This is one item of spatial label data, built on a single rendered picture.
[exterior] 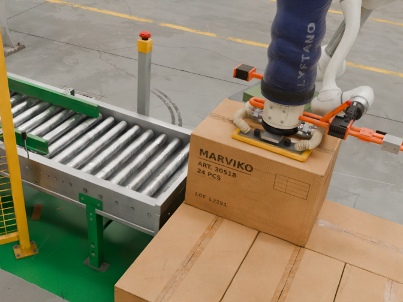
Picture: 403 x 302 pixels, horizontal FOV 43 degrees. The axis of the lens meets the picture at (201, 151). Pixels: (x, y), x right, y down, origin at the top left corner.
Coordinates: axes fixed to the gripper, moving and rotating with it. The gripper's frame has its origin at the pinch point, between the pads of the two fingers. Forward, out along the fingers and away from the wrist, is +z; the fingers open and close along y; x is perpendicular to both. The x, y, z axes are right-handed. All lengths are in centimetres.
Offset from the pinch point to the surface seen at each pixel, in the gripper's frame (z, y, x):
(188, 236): 41, 53, 47
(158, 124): -27, 48, 105
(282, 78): 10.8, -19.0, 26.5
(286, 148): 12.7, 10.4, 18.8
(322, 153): 1.8, 13.2, 5.4
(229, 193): 20, 38, 38
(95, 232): 38, 81, 102
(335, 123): 1.2, -2.1, 3.6
